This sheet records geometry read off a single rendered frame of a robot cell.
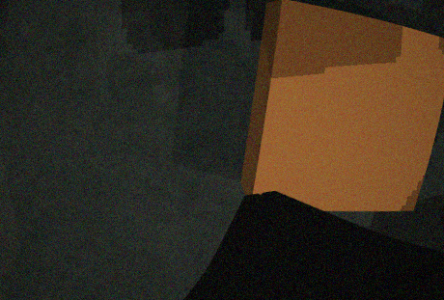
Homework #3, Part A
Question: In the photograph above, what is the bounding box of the orange rectangular block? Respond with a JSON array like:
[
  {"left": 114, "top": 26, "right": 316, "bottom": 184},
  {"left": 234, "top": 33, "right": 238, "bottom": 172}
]
[{"left": 241, "top": 0, "right": 444, "bottom": 211}]

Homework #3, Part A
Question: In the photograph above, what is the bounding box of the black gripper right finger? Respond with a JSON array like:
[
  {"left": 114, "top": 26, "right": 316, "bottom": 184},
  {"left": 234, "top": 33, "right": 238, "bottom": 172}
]
[{"left": 262, "top": 191, "right": 444, "bottom": 300}]

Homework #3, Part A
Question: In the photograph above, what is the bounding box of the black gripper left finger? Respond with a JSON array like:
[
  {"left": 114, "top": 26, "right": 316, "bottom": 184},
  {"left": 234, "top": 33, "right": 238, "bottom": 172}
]
[{"left": 183, "top": 193, "right": 288, "bottom": 300}]

